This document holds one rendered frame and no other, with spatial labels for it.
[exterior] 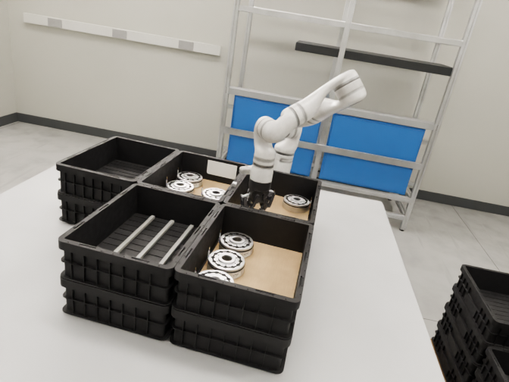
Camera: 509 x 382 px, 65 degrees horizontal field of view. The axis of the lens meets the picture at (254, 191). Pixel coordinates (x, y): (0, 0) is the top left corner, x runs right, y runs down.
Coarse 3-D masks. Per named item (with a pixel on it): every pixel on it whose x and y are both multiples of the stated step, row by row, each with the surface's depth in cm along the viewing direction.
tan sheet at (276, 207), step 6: (276, 198) 163; (282, 198) 164; (276, 204) 157; (282, 204) 158; (270, 210) 152; (276, 210) 152; (282, 210) 153; (294, 216) 150; (300, 216) 151; (306, 216) 152
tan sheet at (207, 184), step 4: (204, 180) 168; (208, 180) 169; (204, 184) 164; (208, 184) 165; (212, 184) 166; (216, 184) 166; (220, 184) 167; (224, 184) 168; (228, 184) 168; (196, 188) 160; (200, 188) 160; (204, 188) 161; (208, 188) 162; (220, 188) 163; (224, 188) 164; (196, 192) 157; (200, 192) 157
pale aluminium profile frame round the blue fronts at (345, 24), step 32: (352, 0) 284; (448, 0) 335; (480, 0) 273; (384, 32) 289; (224, 96) 324; (448, 96) 299; (224, 128) 332; (320, 128) 389; (320, 160) 400; (384, 160) 322; (384, 192) 337; (416, 192) 330
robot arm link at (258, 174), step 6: (240, 168) 136; (246, 168) 136; (252, 168) 132; (258, 168) 130; (264, 168) 130; (270, 168) 131; (252, 174) 132; (258, 174) 131; (264, 174) 131; (270, 174) 132; (258, 180) 131; (264, 180) 132; (270, 180) 133
